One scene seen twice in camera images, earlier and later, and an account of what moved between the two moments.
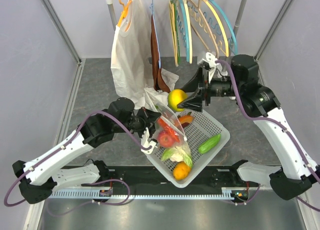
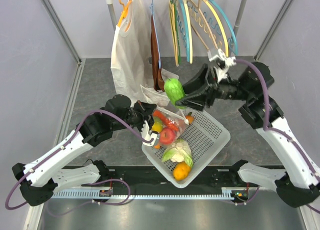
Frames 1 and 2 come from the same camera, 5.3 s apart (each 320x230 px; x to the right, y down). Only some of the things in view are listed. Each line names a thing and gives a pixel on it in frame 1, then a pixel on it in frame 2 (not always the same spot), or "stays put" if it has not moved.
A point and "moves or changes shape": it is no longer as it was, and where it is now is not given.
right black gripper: (200, 81) stays put
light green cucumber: (209, 144) to (174, 90)
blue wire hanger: (151, 7) stays put
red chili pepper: (162, 126) to (166, 123)
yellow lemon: (175, 96) to (157, 126)
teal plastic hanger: (214, 1) stays put
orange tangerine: (181, 170) stays put
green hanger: (176, 26) stays put
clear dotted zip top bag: (169, 137) moves or changes shape
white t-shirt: (131, 55) stays put
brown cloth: (160, 82) stays put
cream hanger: (172, 21) stays put
